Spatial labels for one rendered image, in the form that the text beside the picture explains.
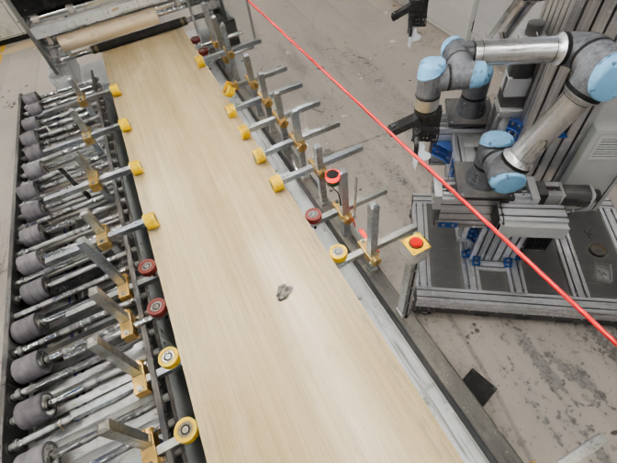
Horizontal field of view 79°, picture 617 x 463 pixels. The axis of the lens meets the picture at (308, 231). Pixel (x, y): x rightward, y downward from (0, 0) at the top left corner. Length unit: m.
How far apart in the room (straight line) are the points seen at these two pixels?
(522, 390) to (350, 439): 1.35
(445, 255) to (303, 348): 1.34
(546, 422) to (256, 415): 1.60
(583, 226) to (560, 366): 0.90
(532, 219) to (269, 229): 1.14
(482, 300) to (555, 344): 0.50
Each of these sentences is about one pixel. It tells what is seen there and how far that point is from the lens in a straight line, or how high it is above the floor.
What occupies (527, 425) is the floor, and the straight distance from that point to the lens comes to 2.45.
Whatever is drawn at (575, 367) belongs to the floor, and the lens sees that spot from 2.65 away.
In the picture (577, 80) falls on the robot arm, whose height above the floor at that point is 1.58.
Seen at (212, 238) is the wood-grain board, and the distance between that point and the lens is 1.82.
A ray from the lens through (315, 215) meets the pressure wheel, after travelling 1.77.
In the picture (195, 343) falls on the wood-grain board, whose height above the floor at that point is 0.90.
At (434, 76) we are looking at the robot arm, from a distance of 1.21.
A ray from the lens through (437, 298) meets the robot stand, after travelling 2.32.
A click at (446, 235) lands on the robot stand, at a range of 2.61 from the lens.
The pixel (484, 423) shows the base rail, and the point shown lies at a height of 0.70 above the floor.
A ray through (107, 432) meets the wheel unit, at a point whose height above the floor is 1.12.
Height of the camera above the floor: 2.25
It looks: 52 degrees down
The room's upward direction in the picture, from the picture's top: 11 degrees counter-clockwise
